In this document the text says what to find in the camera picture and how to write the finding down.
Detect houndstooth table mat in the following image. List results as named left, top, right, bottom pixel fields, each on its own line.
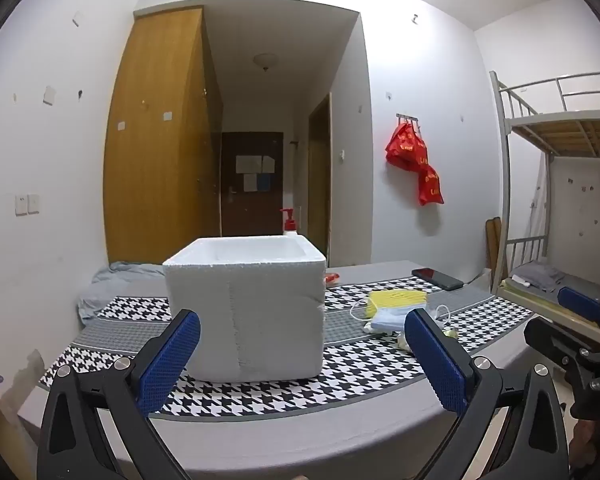
left=37, top=278, right=534, bottom=418

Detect dark brown entrance door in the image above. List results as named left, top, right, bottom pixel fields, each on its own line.
left=221, top=132, right=284, bottom=236

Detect light blue crumpled cloth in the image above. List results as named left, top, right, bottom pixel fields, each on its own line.
left=76, top=261, right=164, bottom=325

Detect black smartphone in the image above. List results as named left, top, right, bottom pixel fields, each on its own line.
left=412, top=268, right=465, bottom=292

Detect red snack packet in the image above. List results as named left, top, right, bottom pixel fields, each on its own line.
left=325, top=273, right=339, bottom=284

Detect yellow foam fruit net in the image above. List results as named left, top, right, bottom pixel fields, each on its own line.
left=365, top=288, right=427, bottom=318

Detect white pump lotion bottle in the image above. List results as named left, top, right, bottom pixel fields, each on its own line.
left=280, top=208, right=298, bottom=235

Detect ceiling lamp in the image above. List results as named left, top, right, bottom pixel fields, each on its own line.
left=252, top=53, right=279, bottom=72

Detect grey folded clothes on bed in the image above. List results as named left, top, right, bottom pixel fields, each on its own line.
left=512, top=261, right=566, bottom=292

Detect white styrofoam box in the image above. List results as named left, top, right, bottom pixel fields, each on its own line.
left=162, top=234, right=326, bottom=382

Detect red hanging bags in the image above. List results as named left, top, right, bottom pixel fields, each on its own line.
left=385, top=119, right=444, bottom=206

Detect wooden wardrobe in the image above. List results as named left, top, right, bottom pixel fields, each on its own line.
left=102, top=8, right=223, bottom=263

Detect white wall switches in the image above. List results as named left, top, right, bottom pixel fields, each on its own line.
left=15, top=194, right=41, bottom=217

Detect metal bunk bed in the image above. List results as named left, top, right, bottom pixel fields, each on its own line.
left=489, top=73, right=600, bottom=314

